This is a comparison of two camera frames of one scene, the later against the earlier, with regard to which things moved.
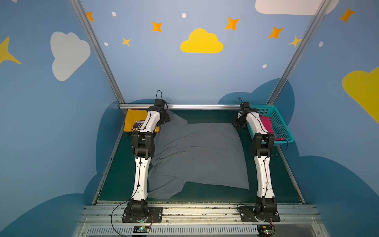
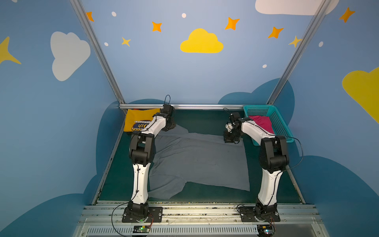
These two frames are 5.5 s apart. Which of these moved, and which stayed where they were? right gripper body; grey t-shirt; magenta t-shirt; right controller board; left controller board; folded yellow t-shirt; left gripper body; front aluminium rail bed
Moved: left gripper body; right gripper body; grey t-shirt
Stayed: right controller board; folded yellow t-shirt; left controller board; front aluminium rail bed; magenta t-shirt
